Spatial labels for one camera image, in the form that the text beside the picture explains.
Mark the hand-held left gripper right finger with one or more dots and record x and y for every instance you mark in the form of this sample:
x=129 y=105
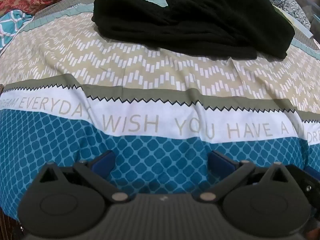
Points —
x=220 y=160

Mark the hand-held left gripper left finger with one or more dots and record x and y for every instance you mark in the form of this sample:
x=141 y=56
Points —
x=105 y=160

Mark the black pants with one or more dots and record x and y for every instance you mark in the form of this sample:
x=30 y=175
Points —
x=190 y=22

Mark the patterned bed sheet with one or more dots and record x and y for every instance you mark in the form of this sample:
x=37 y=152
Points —
x=150 y=85

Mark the yellow blue-edged cloth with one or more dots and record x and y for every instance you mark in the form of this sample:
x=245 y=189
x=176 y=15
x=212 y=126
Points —
x=295 y=21

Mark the teal lattice cloth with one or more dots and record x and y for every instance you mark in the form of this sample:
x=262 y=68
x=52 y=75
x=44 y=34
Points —
x=10 y=27

